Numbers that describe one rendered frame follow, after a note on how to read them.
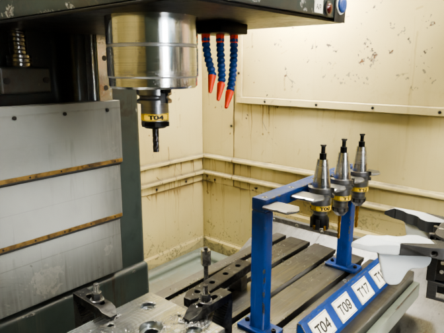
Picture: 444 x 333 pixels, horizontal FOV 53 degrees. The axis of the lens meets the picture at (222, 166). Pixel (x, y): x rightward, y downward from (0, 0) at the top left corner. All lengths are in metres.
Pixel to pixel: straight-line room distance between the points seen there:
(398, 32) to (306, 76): 0.37
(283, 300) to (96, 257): 0.55
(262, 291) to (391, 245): 0.53
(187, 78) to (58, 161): 0.55
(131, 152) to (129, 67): 0.68
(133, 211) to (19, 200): 0.40
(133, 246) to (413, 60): 1.09
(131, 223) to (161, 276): 0.65
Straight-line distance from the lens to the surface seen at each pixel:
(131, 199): 1.43
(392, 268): 0.59
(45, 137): 1.19
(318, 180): 1.07
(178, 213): 2.10
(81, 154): 1.24
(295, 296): 1.26
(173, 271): 2.10
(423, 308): 1.58
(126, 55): 0.75
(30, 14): 0.91
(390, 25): 1.64
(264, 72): 1.88
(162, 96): 0.80
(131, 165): 1.40
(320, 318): 1.09
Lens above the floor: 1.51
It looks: 13 degrees down
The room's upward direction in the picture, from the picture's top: straight up
